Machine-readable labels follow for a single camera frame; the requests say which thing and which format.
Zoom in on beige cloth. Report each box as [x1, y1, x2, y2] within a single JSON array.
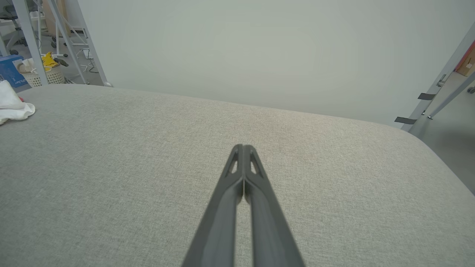
[[17, 59, 36, 74]]

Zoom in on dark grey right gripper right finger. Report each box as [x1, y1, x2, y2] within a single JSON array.
[[243, 145, 306, 267]]

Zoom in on thin grey metal pole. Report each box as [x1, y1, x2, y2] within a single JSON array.
[[427, 71, 475, 120]]

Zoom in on thin grey diagonal frame bar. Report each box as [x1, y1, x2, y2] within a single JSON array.
[[47, 0, 89, 85]]

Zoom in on red and white shirt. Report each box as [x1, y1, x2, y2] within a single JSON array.
[[0, 80, 36, 125]]

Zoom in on white laundry basket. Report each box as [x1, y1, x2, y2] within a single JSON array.
[[20, 67, 65, 88]]

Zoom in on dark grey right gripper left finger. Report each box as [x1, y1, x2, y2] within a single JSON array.
[[181, 144, 244, 267]]

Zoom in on brown cardboard box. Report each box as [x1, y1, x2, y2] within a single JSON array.
[[455, 41, 475, 77]]

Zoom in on dark office chair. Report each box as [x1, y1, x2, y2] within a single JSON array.
[[0, 0, 28, 56]]

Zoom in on yellow cloth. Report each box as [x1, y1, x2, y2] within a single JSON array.
[[42, 52, 59, 68]]

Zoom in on blue box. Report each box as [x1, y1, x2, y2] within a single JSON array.
[[0, 55, 28, 88]]

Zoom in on grey fabric sofa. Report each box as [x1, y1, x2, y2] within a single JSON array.
[[0, 83, 475, 267]]

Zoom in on grey metal frame post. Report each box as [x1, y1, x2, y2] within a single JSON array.
[[12, 0, 49, 86]]

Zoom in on grey metal pole with tape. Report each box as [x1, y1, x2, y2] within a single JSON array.
[[400, 22, 475, 132]]

